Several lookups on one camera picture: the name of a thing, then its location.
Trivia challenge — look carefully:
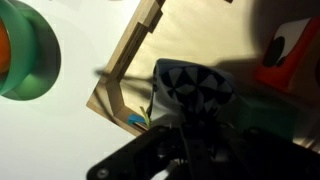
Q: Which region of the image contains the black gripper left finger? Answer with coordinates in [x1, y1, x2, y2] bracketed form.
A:
[85, 108, 201, 180]

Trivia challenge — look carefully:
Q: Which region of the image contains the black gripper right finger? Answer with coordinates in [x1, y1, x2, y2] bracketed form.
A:
[199, 108, 320, 180]

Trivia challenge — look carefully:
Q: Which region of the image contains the black white triangle soft block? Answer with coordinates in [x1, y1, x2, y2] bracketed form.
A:
[152, 58, 238, 116]

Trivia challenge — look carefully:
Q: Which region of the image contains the small green block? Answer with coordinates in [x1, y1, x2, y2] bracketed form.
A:
[229, 99, 300, 142]

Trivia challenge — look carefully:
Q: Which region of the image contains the multicolour soft block orange circle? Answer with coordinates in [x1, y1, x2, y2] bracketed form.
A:
[255, 16, 320, 95]

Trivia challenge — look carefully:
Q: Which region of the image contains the light wooden tray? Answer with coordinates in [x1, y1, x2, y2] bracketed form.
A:
[85, 0, 320, 154]

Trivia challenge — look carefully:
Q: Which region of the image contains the blue tape piece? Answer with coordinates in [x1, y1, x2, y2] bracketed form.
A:
[127, 113, 148, 127]

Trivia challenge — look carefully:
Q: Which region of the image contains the orange toy fruit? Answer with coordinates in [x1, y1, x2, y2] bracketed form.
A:
[0, 18, 13, 75]

